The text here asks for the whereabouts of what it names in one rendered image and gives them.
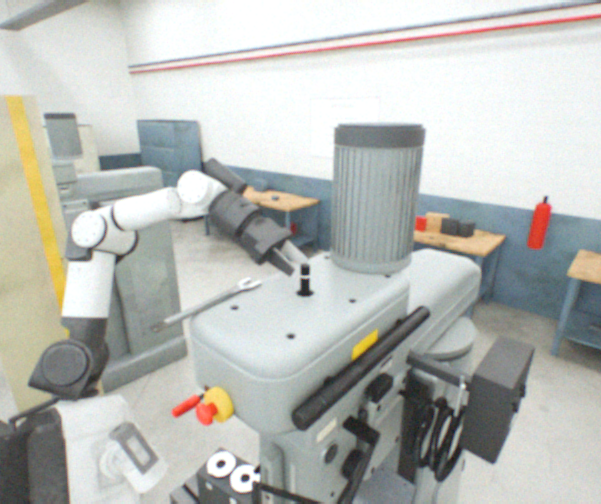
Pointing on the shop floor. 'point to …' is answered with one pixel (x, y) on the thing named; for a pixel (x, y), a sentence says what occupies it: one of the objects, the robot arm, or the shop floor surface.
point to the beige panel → (14, 234)
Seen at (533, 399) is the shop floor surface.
